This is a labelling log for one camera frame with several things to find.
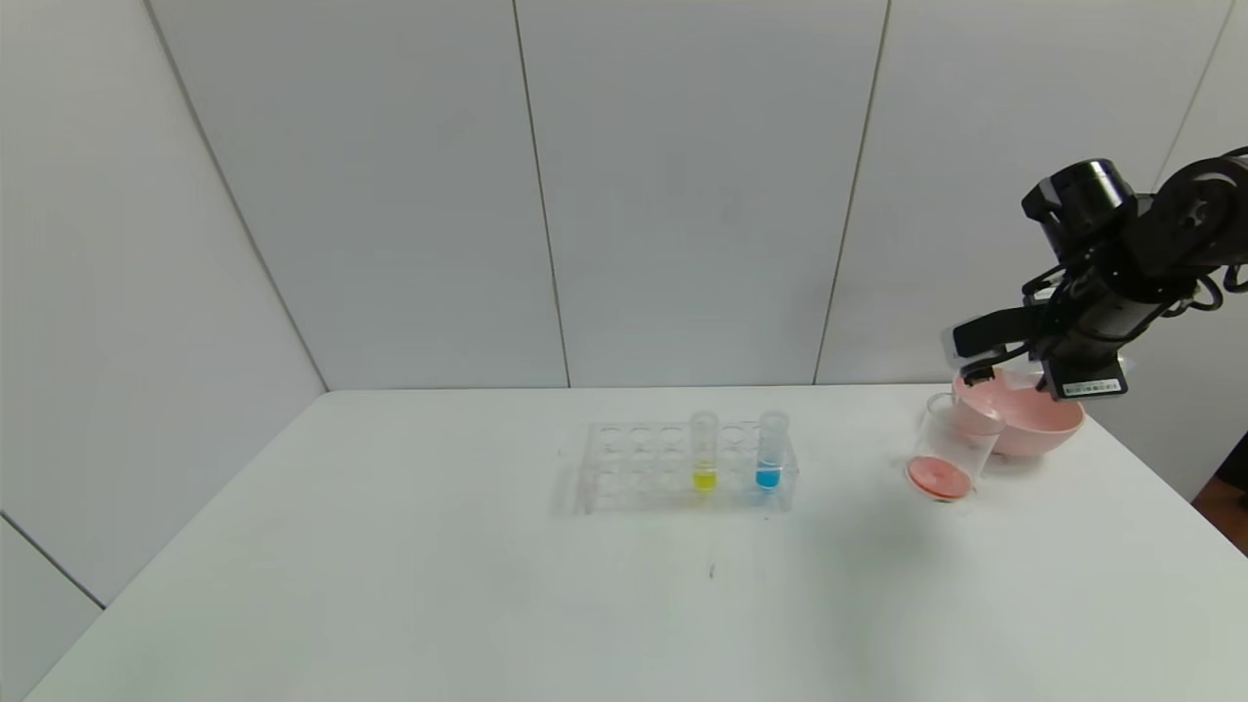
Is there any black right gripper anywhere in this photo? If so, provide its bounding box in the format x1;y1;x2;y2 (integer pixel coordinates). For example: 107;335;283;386
1035;273;1167;402

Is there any test tube with red pigment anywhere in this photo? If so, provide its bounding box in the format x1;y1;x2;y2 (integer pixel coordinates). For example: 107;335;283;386
975;361;1054;394

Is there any test tube with blue pigment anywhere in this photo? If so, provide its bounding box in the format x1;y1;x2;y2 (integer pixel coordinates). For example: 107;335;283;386
756;410;788;491

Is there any test tube with yellow pigment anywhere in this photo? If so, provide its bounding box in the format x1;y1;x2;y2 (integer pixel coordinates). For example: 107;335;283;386
688;411;720;492

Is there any clear plastic test tube rack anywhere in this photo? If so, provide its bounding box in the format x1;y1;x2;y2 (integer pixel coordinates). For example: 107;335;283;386
575;419;799;515

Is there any pink bowl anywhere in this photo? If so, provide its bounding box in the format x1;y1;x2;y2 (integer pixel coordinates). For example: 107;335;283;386
951;369;1085;459

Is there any clear glass beaker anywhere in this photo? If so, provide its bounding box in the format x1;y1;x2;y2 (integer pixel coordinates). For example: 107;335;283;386
907;393;1005;503

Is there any dark object beyond table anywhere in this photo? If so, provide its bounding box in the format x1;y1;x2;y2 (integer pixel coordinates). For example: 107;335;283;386
1197;456;1248;513

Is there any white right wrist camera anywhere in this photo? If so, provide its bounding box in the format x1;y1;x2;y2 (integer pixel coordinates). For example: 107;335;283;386
941;305;1044;362

